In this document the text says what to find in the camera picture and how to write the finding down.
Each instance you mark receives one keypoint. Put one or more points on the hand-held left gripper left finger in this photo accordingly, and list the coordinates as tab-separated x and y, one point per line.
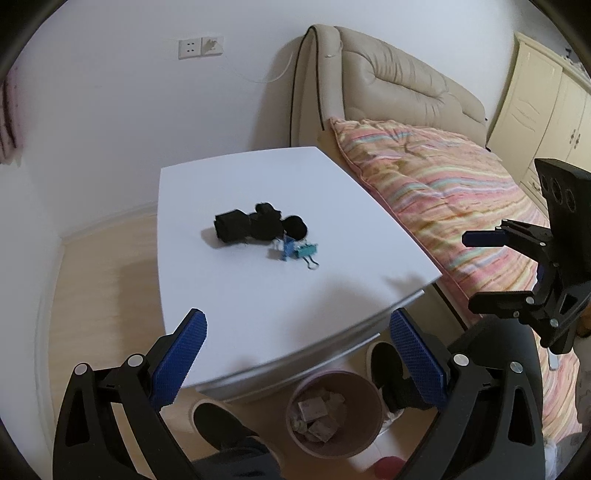
182	360

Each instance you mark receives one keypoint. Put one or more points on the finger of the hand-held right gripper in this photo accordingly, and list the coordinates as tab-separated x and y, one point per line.
482	238
496	302

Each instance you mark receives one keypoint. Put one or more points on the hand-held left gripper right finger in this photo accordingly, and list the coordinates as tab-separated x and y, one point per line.
418	355

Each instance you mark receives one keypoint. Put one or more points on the pink waste bin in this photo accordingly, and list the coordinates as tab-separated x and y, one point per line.
369	410

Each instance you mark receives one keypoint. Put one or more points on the person's right shoe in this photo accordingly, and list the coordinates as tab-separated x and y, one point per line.
385	369

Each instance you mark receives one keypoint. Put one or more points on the person's shoe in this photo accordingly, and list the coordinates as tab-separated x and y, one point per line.
385	369
221	424

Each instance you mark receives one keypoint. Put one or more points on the striped pink quilt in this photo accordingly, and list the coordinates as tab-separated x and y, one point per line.
438	184

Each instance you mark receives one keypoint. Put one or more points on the person's left shoe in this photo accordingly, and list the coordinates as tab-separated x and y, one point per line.
221	424

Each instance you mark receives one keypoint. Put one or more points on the person's left leg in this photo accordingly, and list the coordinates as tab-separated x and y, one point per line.
244	464

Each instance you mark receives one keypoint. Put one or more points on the cream wardrobe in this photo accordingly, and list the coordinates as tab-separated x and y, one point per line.
535	101

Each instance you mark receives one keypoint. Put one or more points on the teal binder clip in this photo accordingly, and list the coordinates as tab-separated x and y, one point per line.
304	251

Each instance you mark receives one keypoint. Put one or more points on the beige padded headboard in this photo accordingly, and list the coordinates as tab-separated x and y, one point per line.
392	78

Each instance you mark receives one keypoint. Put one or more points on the white table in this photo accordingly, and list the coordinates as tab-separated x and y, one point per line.
231	175

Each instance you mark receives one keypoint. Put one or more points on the pink curtain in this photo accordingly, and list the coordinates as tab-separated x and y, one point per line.
7	124

